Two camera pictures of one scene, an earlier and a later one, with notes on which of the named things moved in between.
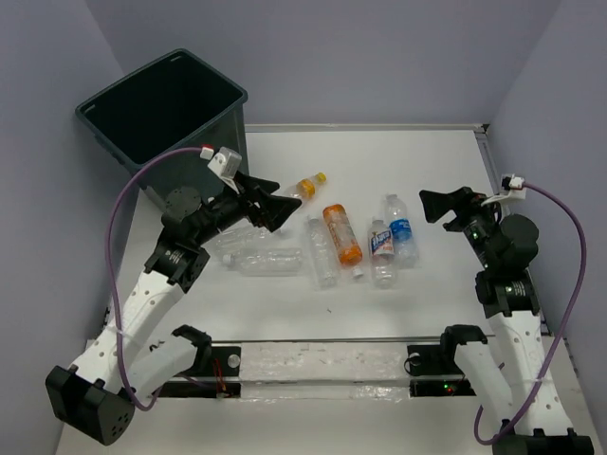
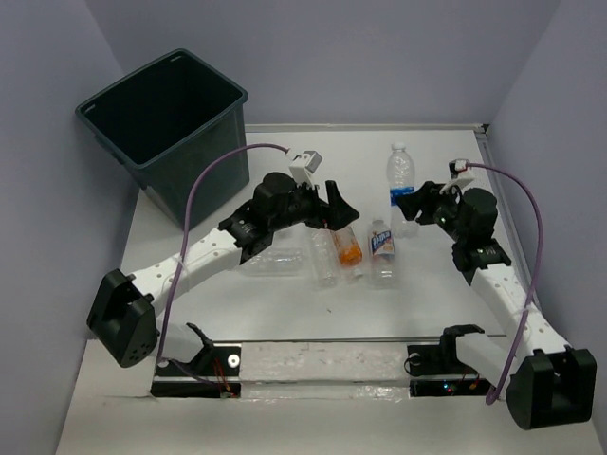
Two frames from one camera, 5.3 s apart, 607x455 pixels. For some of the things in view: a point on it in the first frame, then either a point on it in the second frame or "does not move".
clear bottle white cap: [267, 262] does not move
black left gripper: [272, 211] to [334, 214]
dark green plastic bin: [179, 102] does not move
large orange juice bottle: [343, 234] does not move
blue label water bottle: [400, 226] to [401, 180]
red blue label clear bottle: [382, 255] does not move
